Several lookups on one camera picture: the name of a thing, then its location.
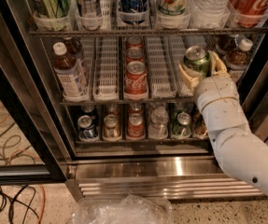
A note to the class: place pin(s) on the clear water bottle bottom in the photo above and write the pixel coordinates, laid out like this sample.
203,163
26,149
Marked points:
158,124

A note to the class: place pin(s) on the green can bottom rear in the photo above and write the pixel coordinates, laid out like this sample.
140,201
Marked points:
177,108

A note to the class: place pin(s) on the empty white tray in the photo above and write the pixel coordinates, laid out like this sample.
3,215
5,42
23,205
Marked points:
106,73
160,72

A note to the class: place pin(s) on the red can bottom rear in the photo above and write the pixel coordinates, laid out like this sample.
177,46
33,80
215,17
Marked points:
135,108

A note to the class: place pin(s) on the green can bottom front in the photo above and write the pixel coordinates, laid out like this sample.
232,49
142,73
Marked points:
181,126

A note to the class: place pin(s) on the stainless steel display fridge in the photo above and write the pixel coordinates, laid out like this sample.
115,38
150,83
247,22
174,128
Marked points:
110,167

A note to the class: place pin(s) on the right front tea bottle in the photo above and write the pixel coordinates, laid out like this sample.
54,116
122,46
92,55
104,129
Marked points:
237,60

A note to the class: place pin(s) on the red can bottom front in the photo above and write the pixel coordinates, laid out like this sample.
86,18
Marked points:
135,126

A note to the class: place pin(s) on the empty white tray left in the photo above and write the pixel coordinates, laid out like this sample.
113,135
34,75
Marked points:
106,73

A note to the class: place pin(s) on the clear plastic bin with bag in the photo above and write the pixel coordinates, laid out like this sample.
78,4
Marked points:
130,209

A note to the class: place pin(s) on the open glass fridge door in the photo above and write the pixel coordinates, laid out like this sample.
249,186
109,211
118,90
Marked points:
49,171

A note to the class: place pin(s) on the empty white tray right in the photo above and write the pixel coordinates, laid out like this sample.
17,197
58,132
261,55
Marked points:
160,72

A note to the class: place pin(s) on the green soda can shelf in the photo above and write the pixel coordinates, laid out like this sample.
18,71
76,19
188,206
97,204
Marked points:
198,59

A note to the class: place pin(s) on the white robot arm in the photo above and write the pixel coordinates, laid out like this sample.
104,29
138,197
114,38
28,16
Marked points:
239,152

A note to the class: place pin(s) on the tea bottle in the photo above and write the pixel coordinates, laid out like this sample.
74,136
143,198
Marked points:
74,47
226,43
70,73
237,60

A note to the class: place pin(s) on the red cola bottle top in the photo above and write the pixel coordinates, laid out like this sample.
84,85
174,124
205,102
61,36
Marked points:
249,12

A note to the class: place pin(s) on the bronze can bottom front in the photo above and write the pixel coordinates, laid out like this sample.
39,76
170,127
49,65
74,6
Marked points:
199,128

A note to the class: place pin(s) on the white tray under green can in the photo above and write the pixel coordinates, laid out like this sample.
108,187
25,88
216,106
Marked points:
177,46

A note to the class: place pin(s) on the green striped tall can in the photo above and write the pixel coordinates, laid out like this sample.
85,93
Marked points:
51,0

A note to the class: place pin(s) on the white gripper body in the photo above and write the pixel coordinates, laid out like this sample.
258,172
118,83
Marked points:
216,90

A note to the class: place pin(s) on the left rear tea bottle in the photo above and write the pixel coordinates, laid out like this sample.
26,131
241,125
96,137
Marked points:
74,47

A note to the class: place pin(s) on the brown can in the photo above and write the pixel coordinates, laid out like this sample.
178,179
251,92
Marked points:
112,128
113,109

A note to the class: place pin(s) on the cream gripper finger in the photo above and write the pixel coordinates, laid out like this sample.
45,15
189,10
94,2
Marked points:
218,67
190,77

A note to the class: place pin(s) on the brown can bottom rear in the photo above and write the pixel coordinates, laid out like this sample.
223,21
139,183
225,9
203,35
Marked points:
113,109

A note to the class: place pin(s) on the front red cola can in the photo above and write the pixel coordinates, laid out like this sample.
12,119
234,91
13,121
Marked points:
136,78

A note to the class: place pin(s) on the right rear tea bottle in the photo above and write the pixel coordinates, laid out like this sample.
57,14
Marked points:
226,43

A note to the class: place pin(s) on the left front tea bottle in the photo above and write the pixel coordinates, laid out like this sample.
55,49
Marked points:
70,73

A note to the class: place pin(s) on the brown can bottom front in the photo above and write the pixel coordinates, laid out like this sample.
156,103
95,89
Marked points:
112,128

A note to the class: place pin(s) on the blue can bottom rear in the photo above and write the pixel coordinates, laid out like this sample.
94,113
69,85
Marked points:
90,110

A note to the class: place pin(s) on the blue can bottom front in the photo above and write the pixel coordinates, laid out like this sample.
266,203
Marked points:
86,127

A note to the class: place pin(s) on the red cola can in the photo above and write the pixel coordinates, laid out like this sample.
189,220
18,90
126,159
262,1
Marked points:
134,42
135,55
136,78

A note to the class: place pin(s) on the rear red cola can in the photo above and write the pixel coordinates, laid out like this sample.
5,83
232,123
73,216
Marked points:
134,42

